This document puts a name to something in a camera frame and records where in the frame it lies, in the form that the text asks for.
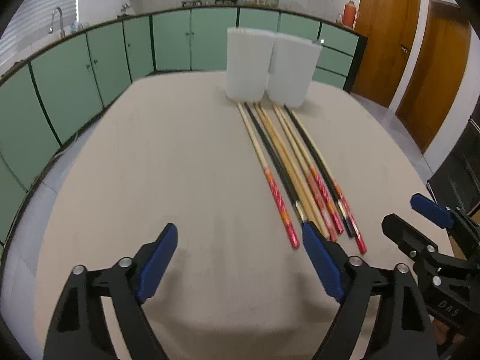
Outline green lower kitchen cabinets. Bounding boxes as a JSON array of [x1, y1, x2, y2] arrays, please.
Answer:
[[0, 5, 368, 248]]

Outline white translucent plastic container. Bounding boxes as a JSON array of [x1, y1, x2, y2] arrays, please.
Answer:
[[225, 27, 275, 102], [267, 34, 323, 109]]

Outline white floor cable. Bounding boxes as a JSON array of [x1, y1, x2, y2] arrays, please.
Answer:
[[52, 129, 81, 158]]

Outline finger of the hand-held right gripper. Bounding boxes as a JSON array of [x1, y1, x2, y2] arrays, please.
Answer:
[[410, 193, 480, 259], [381, 214, 467, 271]]

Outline orange thermos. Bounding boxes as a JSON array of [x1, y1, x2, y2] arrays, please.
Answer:
[[344, 1, 360, 29]]

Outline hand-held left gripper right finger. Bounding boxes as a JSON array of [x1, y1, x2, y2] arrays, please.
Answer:
[[302, 222, 439, 360]]

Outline chrome sink faucet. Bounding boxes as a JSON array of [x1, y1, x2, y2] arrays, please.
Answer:
[[50, 6, 65, 39]]

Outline black chopstick metal band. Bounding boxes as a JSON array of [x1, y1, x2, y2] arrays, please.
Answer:
[[244, 101, 307, 224]]

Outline black chopstick red handle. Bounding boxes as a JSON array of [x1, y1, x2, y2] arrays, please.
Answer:
[[283, 104, 367, 254], [335, 198, 355, 238]]

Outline white window blinds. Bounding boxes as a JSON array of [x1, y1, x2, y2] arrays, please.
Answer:
[[0, 0, 81, 68]]

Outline wooden door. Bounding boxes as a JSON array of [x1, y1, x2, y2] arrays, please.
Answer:
[[350, 0, 422, 109], [395, 0, 472, 154]]

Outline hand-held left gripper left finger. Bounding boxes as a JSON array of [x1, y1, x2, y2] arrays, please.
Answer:
[[43, 223, 178, 360]]

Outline black glass cabinet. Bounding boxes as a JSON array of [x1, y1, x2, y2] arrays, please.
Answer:
[[427, 118, 480, 218]]

